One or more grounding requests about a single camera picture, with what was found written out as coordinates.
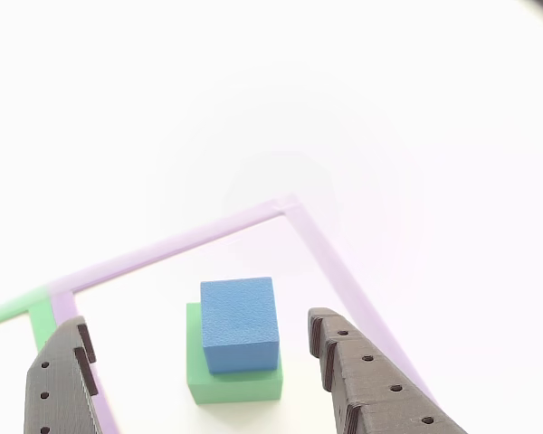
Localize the small blue cube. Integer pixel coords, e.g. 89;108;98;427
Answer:
199;276;281;376

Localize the green tape square frame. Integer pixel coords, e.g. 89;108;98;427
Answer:
0;284;58;354

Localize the purple tape square frame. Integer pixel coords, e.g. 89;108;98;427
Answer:
44;193;438;434

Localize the green block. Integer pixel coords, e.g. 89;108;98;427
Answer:
185;301;284;406

